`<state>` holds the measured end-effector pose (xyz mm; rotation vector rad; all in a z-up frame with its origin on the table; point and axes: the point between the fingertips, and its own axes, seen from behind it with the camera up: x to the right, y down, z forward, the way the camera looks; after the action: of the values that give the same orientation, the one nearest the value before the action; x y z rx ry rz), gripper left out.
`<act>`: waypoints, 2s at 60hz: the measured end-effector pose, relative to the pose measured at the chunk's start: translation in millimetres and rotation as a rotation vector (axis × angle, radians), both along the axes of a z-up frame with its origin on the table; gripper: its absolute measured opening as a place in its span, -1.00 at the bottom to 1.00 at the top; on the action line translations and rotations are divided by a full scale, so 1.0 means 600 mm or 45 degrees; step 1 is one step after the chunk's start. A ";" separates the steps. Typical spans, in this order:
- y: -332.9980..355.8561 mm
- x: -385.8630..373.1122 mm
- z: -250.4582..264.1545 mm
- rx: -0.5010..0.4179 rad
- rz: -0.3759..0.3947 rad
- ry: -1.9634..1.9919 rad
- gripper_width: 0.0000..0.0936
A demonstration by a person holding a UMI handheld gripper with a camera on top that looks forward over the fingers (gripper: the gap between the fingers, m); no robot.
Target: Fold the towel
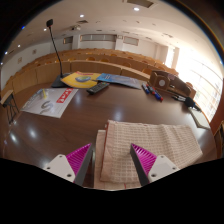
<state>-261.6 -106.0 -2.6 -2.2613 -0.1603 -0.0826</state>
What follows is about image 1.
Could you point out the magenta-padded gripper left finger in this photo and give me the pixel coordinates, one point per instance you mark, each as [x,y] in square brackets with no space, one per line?
[60,166]

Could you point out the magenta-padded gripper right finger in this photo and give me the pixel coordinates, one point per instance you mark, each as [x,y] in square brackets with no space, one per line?
[161,166]

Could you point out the beige waffle towel red trim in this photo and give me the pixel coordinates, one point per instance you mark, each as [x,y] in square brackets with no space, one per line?
[150,140]

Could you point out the white notebook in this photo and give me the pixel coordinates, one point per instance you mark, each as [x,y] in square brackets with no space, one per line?
[199,118]

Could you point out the white poster red print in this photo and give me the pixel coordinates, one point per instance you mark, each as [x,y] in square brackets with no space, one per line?
[36,103]

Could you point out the blue marker pen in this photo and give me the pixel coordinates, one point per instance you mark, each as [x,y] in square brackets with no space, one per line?
[159,98]
[145,88]

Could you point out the black handheld microphone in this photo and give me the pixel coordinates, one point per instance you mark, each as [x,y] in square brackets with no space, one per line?
[190,102]

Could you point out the black marker pen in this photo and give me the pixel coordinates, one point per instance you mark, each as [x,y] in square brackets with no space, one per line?
[178,98]

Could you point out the black gooseneck desk microphone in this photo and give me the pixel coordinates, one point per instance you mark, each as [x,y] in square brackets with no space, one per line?
[58,83]

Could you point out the wooden desk organizer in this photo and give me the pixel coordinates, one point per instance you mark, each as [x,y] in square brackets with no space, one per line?
[160,82]

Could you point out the small side desk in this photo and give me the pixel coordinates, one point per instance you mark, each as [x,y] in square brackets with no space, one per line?
[7,98]

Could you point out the black remote control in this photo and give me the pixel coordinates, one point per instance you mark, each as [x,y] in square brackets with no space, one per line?
[98,87]

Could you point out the blue booklet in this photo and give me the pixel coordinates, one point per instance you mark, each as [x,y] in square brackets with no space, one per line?
[120,80]

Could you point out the rows of wooden seats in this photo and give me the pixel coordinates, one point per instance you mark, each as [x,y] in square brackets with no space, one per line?
[83,66]

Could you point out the ceiling projector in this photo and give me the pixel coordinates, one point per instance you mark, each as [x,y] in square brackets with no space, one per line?
[76,28]

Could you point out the ceiling spot lights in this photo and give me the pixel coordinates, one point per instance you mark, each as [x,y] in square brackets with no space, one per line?
[82,15]

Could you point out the ceiling air vent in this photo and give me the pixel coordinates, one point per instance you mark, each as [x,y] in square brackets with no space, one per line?
[140,2]

